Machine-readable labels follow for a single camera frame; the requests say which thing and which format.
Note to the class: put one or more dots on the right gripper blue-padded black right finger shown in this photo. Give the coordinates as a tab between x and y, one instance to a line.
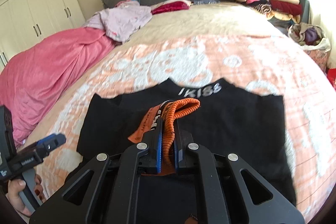
227	189

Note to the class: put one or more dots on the lilac crumpled garment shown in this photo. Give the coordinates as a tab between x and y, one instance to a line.
119	23

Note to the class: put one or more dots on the beige bed sheet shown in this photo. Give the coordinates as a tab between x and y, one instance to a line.
172	30

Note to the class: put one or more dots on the black orange-trimmed sweatshirt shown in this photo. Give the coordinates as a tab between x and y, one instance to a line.
232	120

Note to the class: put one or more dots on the red plastic bag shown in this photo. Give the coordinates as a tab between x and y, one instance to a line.
331	76

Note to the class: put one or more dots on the red velvet pillow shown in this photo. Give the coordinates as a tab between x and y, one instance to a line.
170	6

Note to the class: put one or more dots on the person's left hand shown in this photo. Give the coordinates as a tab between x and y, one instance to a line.
18	185

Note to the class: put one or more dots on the cream wardrobe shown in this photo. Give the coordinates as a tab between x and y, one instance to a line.
24	23

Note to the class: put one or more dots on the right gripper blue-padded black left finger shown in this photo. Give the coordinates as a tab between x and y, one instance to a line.
104	191

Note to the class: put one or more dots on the peach white patterned blanket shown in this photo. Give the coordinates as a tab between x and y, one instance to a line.
266	65

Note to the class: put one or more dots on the pink duvet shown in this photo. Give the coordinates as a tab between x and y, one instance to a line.
33	80

